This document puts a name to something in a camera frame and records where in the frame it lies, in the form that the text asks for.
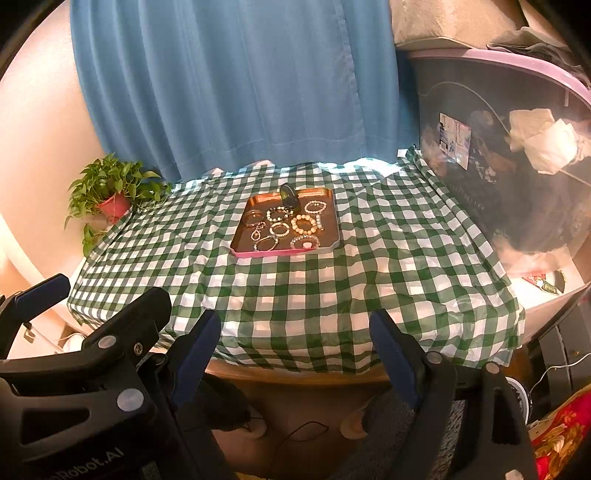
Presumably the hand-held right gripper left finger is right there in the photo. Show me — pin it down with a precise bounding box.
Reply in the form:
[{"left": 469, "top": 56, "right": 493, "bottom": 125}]
[{"left": 148, "top": 309, "right": 222, "bottom": 480}]

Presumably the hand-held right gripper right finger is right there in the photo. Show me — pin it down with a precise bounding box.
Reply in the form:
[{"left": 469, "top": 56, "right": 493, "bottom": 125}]
[{"left": 369, "top": 308, "right": 540, "bottom": 480}]

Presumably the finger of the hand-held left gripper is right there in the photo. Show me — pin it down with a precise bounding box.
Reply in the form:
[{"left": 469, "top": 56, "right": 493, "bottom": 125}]
[
  {"left": 0, "top": 274, "right": 71, "bottom": 358},
  {"left": 0, "top": 287, "right": 172, "bottom": 462}
]

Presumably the copper tray with pink rim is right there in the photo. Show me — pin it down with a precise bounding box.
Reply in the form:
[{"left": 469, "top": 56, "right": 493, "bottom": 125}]
[{"left": 231, "top": 187, "right": 341, "bottom": 258}]

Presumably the yellow bead bracelet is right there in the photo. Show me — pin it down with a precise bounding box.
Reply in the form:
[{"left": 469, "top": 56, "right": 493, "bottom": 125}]
[{"left": 290, "top": 213, "right": 324, "bottom": 234}]

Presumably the green white checkered tablecloth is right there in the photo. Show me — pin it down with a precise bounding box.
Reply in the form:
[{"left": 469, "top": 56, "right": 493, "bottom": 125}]
[{"left": 67, "top": 145, "right": 526, "bottom": 377}]

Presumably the person's right leg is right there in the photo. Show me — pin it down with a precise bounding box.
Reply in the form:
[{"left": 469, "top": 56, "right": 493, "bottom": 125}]
[{"left": 323, "top": 392, "right": 462, "bottom": 480}]

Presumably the potted green plant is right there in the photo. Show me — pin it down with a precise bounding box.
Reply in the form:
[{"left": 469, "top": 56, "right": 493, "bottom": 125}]
[{"left": 65, "top": 154, "right": 174, "bottom": 257}]

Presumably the red green decorated paper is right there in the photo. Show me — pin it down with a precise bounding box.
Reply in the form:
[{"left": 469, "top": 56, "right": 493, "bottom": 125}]
[{"left": 522, "top": 270, "right": 568, "bottom": 296}]

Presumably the clear storage box purple lid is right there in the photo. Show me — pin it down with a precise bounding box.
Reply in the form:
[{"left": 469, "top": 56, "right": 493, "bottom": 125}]
[{"left": 406, "top": 46, "right": 591, "bottom": 308}]

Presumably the red embroidered cushion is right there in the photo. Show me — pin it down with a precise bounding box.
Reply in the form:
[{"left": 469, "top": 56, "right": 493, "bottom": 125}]
[{"left": 531, "top": 388, "right": 591, "bottom": 480}]

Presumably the white label sticker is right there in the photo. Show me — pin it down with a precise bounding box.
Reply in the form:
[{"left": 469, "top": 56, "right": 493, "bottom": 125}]
[{"left": 436, "top": 113, "right": 472, "bottom": 167}]

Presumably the blue curtain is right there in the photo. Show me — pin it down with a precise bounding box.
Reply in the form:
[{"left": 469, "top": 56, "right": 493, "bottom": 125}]
[{"left": 69, "top": 0, "right": 419, "bottom": 183}]

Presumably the white cloth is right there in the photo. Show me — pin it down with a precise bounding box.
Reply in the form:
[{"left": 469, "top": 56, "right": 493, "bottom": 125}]
[{"left": 508, "top": 108, "right": 585, "bottom": 175}]

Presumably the beige bag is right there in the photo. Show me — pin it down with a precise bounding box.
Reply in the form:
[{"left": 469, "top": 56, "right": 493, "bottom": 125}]
[{"left": 390, "top": 0, "right": 527, "bottom": 49}]

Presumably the grey clothes pile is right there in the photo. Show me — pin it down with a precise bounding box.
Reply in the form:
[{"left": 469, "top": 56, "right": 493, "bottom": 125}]
[{"left": 487, "top": 25, "right": 591, "bottom": 88}]

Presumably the thin black cable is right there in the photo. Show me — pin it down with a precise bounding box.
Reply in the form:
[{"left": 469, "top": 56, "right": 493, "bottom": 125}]
[{"left": 245, "top": 406, "right": 331, "bottom": 444}]

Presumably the white cable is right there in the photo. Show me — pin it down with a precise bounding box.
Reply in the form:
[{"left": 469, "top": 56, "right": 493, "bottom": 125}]
[{"left": 531, "top": 355, "right": 591, "bottom": 393}]

